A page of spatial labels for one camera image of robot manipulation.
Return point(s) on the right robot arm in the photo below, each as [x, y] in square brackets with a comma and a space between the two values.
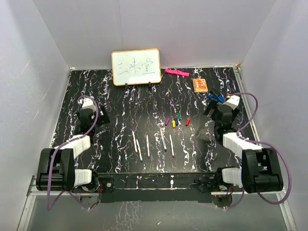
[260, 170]

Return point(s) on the white pen red tip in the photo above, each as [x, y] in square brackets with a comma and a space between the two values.
[171, 146]

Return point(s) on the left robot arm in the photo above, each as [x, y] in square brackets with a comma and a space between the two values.
[64, 175]

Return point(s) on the white pen green tip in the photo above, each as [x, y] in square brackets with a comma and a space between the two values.
[139, 150]

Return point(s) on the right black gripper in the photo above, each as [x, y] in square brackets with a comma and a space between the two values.
[213, 105]

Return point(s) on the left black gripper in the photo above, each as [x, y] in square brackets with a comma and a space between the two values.
[104, 118]

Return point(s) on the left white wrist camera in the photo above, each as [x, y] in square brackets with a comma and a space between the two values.
[87, 103]

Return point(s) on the white pen blue tip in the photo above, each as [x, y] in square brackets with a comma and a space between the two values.
[163, 141]

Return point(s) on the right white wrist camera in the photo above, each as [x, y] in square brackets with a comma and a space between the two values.
[232, 101]

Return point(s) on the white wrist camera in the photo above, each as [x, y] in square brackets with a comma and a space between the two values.
[87, 103]
[232, 101]

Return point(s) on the blue stapler tool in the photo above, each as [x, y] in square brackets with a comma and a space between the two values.
[215, 95]

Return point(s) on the white pen yellow tip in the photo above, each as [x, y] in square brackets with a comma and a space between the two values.
[134, 141]

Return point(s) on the orange card pack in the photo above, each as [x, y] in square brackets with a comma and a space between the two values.
[199, 85]

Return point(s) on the red pen cap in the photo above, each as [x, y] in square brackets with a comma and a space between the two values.
[188, 122]

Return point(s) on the white pen purple tip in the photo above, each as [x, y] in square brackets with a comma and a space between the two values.
[148, 146]

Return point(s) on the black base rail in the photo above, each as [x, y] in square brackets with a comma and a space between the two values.
[152, 187]

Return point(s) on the small whiteboard with wooden frame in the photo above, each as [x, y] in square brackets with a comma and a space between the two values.
[136, 67]

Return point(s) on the pink plastic clip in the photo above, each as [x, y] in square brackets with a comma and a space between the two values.
[177, 72]

